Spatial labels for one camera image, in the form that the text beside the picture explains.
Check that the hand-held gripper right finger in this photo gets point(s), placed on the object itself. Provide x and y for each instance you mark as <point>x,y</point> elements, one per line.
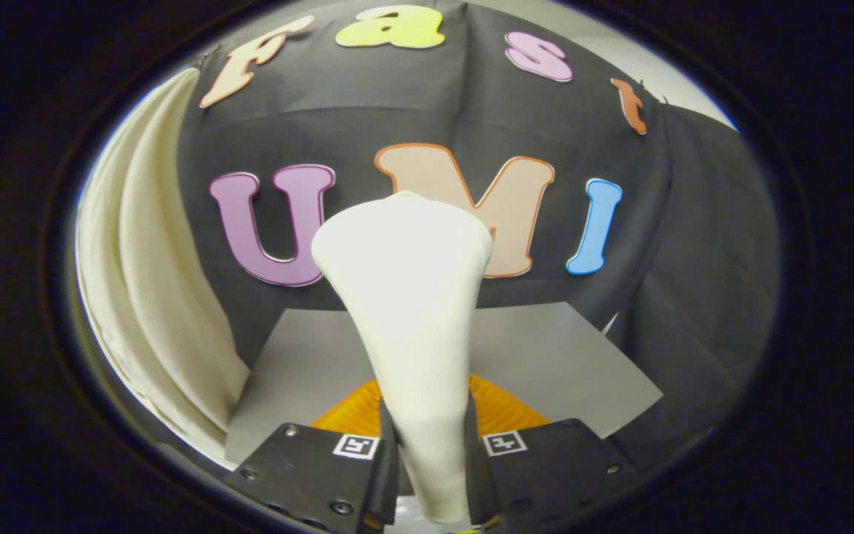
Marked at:
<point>475,475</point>

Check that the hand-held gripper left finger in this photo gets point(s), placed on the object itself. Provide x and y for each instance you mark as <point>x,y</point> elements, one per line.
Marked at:
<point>388,475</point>

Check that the black backdrop cloth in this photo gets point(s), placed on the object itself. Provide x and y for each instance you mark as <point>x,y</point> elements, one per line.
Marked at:
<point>412,96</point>

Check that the white garment steamer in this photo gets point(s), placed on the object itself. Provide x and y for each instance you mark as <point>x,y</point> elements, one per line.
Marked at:
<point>412,311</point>

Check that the grey cabinet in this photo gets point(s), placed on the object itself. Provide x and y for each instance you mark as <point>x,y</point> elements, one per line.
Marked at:
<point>545,356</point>

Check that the cream button shirt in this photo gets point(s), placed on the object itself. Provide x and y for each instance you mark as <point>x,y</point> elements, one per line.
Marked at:
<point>145,282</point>

